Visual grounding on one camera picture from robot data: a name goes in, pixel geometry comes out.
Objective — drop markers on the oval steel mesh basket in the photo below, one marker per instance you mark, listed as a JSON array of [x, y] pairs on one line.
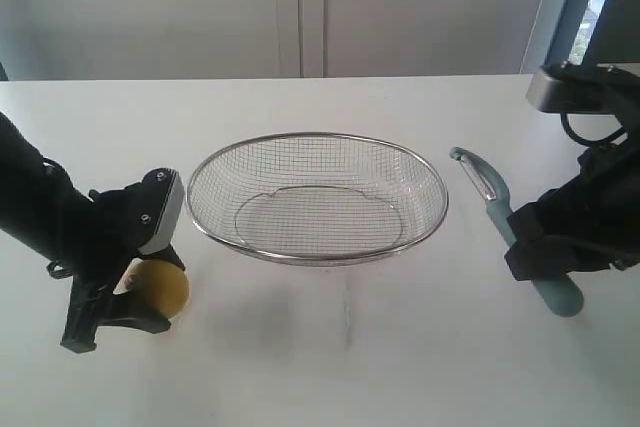
[[317, 199]]

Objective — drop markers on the teal handled peeler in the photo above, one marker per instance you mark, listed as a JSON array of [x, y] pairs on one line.
[[560, 294]]

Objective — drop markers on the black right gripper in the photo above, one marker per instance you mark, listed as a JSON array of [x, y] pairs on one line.
[[589, 224]]

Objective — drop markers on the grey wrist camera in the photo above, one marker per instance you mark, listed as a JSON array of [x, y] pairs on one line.
[[579, 89], [156, 207]]

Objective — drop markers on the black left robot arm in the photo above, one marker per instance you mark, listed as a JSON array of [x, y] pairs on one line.
[[27, 180]]

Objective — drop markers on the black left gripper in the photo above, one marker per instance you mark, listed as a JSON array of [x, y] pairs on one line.
[[92, 248]]

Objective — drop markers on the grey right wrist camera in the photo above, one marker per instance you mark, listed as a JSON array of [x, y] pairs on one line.
[[579, 89]]

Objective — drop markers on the yellow lemon with sticker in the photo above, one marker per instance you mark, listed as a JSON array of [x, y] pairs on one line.
[[161, 284]]

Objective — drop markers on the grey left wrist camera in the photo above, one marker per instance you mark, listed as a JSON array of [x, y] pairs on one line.
[[156, 207]]

